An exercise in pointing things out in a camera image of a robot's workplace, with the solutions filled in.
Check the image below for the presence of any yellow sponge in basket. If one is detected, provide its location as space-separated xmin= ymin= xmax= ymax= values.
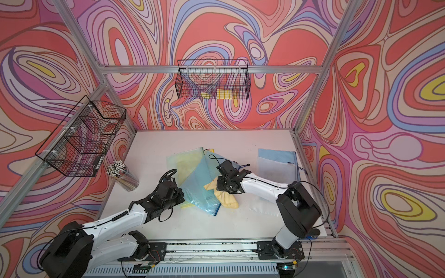
xmin=199 ymin=89 xmax=234 ymax=100

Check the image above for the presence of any clear pencil holder cup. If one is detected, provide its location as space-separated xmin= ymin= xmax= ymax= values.
xmin=107 ymin=161 xmax=140 ymax=192

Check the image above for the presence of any green zip document bag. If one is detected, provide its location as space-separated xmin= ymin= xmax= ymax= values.
xmin=166 ymin=147 xmax=205 ymax=186

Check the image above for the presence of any black wire basket left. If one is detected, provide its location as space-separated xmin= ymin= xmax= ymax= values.
xmin=35 ymin=96 xmax=126 ymax=177

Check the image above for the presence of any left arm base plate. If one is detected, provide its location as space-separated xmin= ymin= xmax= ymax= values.
xmin=118 ymin=243 xmax=166 ymax=263

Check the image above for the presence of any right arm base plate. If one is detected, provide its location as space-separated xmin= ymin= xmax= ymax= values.
xmin=253 ymin=241 xmax=305 ymax=262

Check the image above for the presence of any yellow document bag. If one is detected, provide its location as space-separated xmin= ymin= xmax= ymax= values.
xmin=180 ymin=149 xmax=220 ymax=215

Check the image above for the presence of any light blue mesh document bag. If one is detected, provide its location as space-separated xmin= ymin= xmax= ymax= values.
xmin=258 ymin=149 xmax=307 ymax=174

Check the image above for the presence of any black wire basket back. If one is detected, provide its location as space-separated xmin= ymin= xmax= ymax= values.
xmin=175 ymin=59 xmax=251 ymax=100

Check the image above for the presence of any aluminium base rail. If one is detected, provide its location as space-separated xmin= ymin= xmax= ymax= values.
xmin=82 ymin=238 xmax=362 ymax=278

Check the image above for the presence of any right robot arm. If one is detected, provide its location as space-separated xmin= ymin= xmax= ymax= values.
xmin=217 ymin=160 xmax=322 ymax=261

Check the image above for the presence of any yellow wiping cloth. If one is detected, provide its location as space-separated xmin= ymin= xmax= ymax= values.
xmin=204 ymin=177 xmax=239 ymax=209

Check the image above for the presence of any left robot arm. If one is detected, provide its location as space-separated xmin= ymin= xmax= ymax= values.
xmin=37 ymin=169 xmax=185 ymax=278

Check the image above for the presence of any black wire basket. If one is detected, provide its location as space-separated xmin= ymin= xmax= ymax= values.
xmin=175 ymin=59 xmax=251 ymax=100
xmin=35 ymin=96 xmax=126 ymax=177

